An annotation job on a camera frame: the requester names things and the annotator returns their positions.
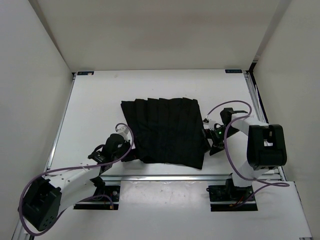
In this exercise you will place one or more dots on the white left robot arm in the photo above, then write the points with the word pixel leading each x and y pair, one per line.
pixel 49 194

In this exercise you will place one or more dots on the aluminium right side rail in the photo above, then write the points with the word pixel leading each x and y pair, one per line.
pixel 255 93

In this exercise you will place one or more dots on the white front cover panel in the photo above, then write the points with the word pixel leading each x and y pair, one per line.
pixel 181 210

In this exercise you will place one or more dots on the aluminium front rail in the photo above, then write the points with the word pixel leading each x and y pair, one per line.
pixel 164 178

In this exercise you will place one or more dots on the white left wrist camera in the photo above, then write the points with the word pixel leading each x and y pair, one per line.
pixel 122 130

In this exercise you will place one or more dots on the aluminium rail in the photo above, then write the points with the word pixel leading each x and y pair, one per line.
pixel 164 178
pixel 255 93

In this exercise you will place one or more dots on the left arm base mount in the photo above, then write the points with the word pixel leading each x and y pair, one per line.
pixel 105 198

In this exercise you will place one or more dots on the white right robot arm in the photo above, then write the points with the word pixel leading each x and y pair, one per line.
pixel 265 149

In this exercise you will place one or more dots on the black skirt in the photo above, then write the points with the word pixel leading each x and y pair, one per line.
pixel 166 131

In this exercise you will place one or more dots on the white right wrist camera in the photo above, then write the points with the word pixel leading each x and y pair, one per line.
pixel 209 123

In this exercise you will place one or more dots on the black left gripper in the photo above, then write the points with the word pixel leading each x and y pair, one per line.
pixel 126 143

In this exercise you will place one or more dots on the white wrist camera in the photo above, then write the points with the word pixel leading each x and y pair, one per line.
pixel 209 123
pixel 122 130

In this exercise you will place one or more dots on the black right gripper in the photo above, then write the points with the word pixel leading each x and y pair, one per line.
pixel 219 146

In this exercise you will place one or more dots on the blue right corner label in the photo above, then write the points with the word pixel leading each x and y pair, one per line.
pixel 233 71

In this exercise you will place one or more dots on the blue left corner label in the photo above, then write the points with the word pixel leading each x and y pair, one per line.
pixel 85 73

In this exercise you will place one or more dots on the blue corner label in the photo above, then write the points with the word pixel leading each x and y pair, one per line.
pixel 233 71
pixel 85 73

